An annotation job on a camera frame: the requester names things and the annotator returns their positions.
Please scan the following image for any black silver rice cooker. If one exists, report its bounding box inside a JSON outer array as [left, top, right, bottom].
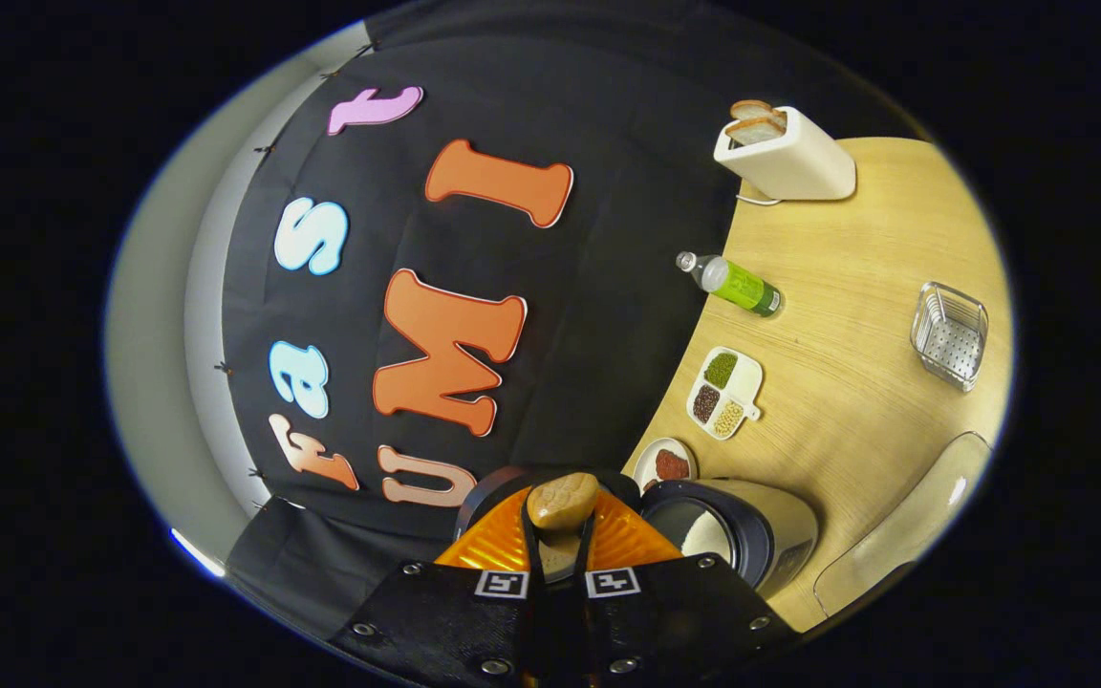
[[455, 465, 819, 601]]

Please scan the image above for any white divided grain dish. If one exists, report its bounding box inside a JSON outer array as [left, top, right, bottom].
[[686, 346, 764, 441]]

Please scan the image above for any small round red bean dish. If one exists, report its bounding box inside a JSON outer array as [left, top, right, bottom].
[[634, 438, 698, 493]]

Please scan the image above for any clear glass rice container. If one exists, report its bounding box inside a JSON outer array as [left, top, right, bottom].
[[813, 432, 994, 617]]

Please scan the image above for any green label drink bottle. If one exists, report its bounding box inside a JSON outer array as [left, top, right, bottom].
[[675, 250, 784, 318]]

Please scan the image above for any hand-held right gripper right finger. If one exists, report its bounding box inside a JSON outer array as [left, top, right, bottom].
[[570, 489, 800, 684]]

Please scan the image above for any metal wire chopstick holder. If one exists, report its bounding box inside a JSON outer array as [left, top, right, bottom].
[[910, 281, 990, 393]]

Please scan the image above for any white toaster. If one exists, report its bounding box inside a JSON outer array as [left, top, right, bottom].
[[713, 100, 857, 204]]

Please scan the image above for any wooden spoon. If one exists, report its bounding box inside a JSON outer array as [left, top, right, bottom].
[[526, 472, 601, 584]]

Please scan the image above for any long ceiling light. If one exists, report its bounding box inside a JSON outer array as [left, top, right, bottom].
[[170, 528, 227, 580]]

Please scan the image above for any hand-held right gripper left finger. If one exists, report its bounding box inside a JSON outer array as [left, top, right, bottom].
[[331, 484, 551, 684]]

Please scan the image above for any row of black cloth clips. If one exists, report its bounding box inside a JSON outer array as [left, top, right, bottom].
[[216, 40, 375, 479]]

